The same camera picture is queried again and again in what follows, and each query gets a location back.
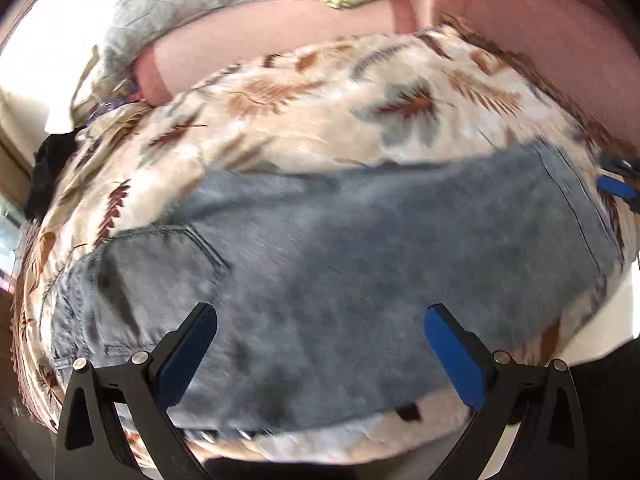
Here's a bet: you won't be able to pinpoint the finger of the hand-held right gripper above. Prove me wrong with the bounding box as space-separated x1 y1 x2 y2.
597 152 640 202

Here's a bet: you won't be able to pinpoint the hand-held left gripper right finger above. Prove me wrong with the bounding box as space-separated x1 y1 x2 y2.
424 303 588 480

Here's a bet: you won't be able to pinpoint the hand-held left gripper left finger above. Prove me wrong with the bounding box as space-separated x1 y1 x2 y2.
54 302 219 480

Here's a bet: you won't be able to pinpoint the blue denim pants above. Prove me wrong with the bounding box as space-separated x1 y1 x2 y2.
50 141 626 436

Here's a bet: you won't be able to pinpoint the pink bed sheet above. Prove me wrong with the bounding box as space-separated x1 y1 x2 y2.
132 0 640 153

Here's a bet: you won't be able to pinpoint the window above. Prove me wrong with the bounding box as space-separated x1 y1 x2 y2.
0 195 26 291

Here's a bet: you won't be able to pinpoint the black cloth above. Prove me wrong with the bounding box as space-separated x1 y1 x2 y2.
25 127 80 222

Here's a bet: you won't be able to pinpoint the leaf printed blanket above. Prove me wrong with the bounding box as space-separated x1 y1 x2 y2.
10 22 640 467

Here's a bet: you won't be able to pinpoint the grey quilted cloth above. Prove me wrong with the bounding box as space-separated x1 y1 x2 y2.
75 0 321 111

